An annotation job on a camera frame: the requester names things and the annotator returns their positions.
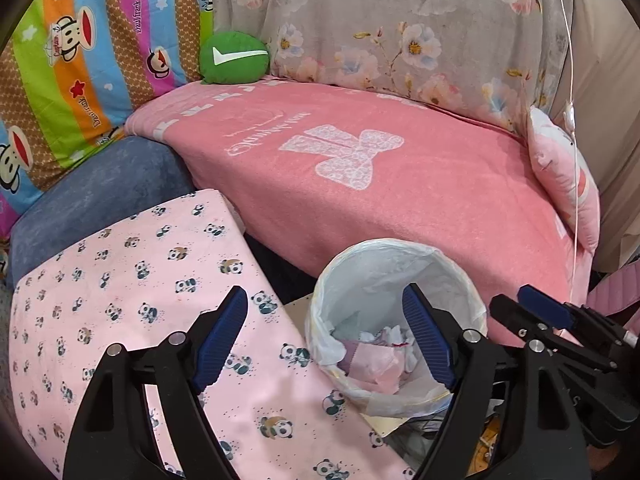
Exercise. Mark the pink and white pillow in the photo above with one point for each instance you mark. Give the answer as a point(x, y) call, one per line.
point(560, 170)

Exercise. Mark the pink panda print tablecloth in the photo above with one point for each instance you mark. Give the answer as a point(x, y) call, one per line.
point(150, 270)

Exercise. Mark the pink bag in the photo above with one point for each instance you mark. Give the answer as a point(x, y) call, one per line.
point(617, 290)

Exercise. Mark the grey floral sheet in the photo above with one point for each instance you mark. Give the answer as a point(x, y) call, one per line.
point(400, 20)

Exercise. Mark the pale pink cloth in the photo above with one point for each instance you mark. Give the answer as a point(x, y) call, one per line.
point(380, 367)

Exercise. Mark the striped monkey print blanket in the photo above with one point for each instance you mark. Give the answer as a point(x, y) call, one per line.
point(90, 35)

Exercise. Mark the blue cushion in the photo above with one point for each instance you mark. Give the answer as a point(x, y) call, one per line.
point(100, 195)

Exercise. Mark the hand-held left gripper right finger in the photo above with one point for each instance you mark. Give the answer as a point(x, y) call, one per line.
point(430, 345)

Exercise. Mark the green round pillow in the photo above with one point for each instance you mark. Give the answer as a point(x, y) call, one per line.
point(230, 72)

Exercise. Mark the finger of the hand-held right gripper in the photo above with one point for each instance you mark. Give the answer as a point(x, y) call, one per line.
point(515, 317)
point(545, 305)

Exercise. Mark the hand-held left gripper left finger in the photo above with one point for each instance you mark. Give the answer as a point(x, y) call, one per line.
point(220, 345)

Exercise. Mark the pink bow print blanket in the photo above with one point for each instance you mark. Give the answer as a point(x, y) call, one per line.
point(425, 210)

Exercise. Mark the bin with white plastic liner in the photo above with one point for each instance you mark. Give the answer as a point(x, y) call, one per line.
point(380, 270)

